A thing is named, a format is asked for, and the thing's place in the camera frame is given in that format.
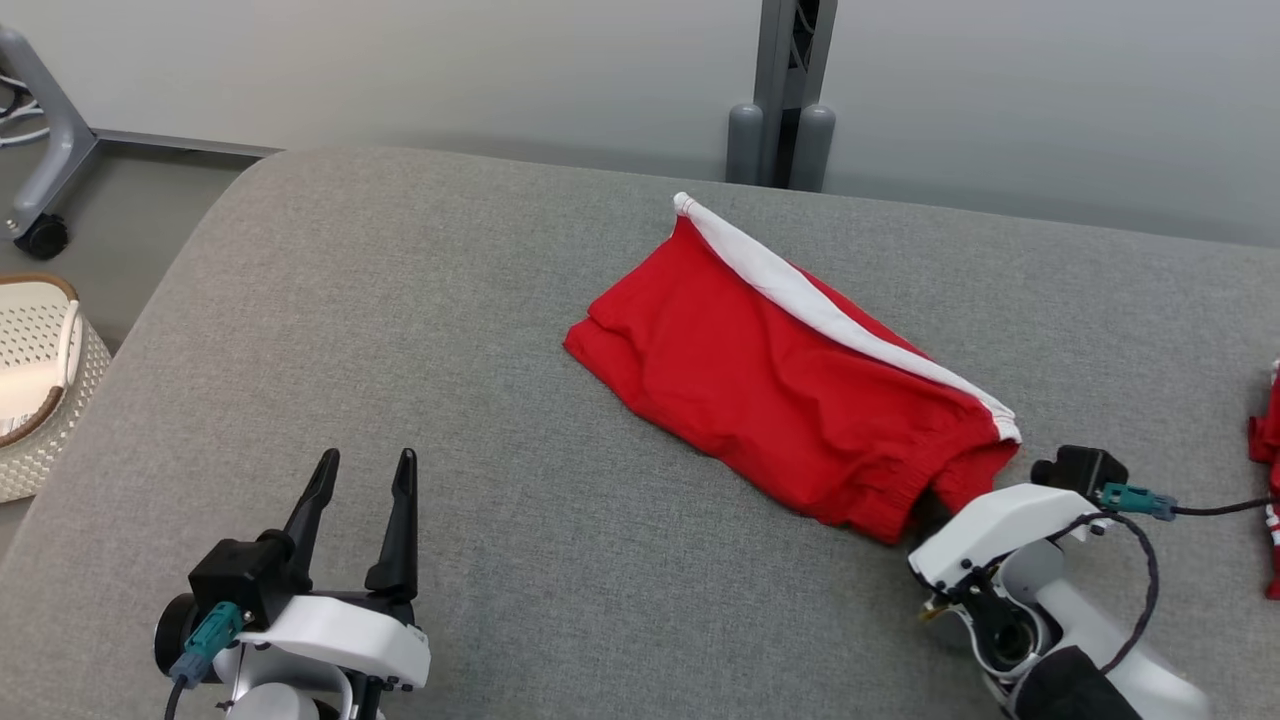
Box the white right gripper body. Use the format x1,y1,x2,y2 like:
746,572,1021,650
908,482,1117,682

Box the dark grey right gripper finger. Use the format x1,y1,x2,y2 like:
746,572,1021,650
912,489,966,547

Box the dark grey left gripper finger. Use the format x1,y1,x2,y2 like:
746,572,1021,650
282,448,341,577
365,448,420,602

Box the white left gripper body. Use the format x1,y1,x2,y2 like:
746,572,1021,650
236,594,434,720

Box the red shorts with white stripe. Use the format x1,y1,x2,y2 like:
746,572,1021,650
563,192,1024,547

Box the red shirt with white sleeves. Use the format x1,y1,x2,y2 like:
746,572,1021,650
1246,358,1280,602

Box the white perforated laundry basket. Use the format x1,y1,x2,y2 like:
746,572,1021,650
0,273,114,505

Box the black cable with teal connector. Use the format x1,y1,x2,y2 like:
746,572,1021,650
1098,483,1280,521
164,600,252,720

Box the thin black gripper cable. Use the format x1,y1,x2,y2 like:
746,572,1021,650
1040,510,1162,677

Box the grey wheeled partition frame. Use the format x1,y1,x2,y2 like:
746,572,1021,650
0,25,281,263

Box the grey partition post with feet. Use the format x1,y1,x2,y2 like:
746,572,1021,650
725,0,839,194

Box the white cable bundle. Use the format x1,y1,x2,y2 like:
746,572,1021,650
0,72,49,149

